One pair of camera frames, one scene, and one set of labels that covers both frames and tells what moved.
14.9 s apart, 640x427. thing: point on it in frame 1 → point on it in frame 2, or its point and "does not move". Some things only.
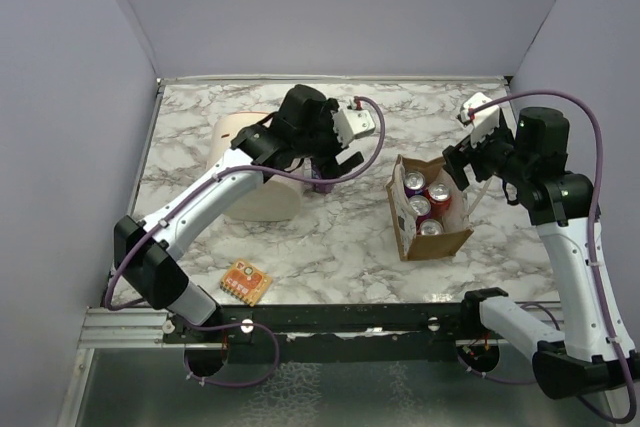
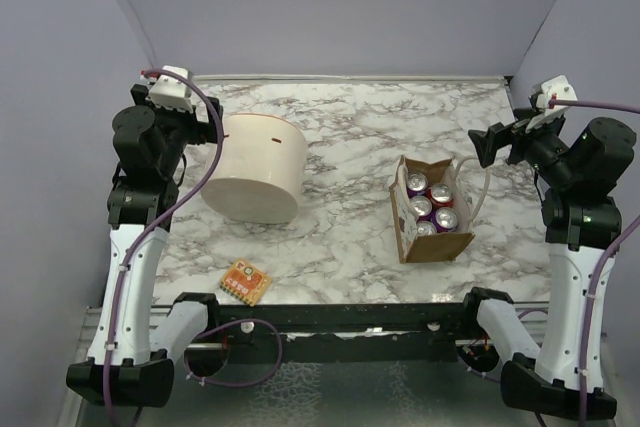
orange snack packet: x=246 y=282 does not move
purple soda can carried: x=414 y=183 does not move
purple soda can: x=419 y=206 does not move
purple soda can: x=320 y=187 → x=445 y=219
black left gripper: x=329 y=165 → x=201 y=131
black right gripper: x=474 y=152 → x=500 y=135
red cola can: x=440 y=195 does not move
